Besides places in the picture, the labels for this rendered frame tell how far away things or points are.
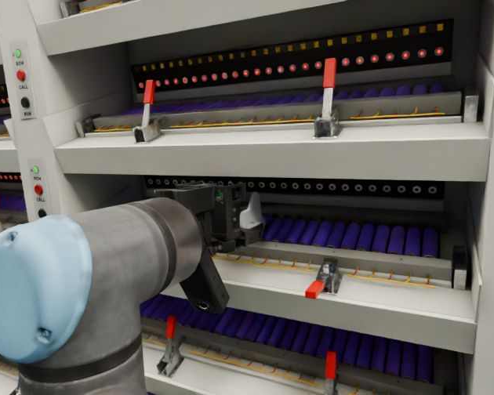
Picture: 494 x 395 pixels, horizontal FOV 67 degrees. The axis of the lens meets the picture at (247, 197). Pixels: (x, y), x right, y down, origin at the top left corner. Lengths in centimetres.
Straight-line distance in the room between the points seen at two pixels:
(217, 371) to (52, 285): 44
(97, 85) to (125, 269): 52
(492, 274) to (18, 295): 41
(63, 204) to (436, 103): 58
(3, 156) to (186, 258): 53
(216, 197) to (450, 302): 29
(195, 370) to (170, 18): 53
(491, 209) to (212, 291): 30
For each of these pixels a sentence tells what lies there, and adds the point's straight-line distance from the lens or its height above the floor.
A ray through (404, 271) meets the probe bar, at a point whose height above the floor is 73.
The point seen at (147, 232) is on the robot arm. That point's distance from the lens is 32.
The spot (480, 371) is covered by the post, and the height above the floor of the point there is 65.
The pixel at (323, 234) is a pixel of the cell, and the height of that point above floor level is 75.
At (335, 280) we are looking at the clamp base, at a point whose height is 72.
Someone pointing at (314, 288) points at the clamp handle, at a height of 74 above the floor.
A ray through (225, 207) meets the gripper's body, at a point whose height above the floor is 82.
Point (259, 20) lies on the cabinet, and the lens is 69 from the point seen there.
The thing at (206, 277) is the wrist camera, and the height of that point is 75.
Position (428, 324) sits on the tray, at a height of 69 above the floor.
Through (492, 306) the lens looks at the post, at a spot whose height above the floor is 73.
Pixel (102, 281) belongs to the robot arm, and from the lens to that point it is 28.
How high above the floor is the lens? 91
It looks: 11 degrees down
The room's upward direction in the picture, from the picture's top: 3 degrees counter-clockwise
